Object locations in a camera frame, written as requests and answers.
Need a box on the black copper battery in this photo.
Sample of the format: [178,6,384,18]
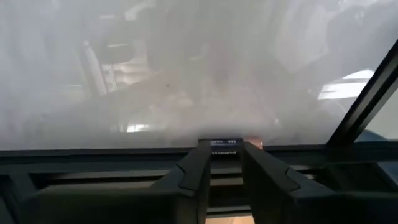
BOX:
[210,136,264,156]

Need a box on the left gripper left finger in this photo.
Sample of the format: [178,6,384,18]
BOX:
[18,139,213,224]

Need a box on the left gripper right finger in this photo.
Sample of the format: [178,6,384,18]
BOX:
[241,141,398,224]

